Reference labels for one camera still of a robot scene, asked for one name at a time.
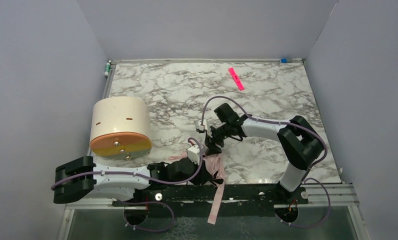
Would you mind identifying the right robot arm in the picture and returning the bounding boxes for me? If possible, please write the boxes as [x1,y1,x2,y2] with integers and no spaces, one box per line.
[195,103,327,197]

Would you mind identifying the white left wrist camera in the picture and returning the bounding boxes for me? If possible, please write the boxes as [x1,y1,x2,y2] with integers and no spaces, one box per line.
[186,145,203,165]

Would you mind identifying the pink highlighter marker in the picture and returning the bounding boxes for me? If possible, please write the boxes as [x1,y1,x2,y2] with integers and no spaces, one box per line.
[228,67,245,91]

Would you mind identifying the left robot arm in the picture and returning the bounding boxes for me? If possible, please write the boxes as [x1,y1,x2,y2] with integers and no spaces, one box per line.
[51,156,224,204]

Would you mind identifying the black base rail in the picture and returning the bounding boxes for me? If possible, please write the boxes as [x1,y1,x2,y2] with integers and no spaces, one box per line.
[112,183,308,218]

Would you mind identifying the cream cylindrical umbrella bin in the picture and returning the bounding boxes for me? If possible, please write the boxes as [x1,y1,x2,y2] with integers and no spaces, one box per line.
[89,96,153,160]

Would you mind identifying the pink folding umbrella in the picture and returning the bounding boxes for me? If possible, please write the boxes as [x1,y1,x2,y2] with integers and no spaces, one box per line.
[176,154,226,225]

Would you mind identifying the green white marker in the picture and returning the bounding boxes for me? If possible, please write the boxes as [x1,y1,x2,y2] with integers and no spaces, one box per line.
[104,62,111,77]

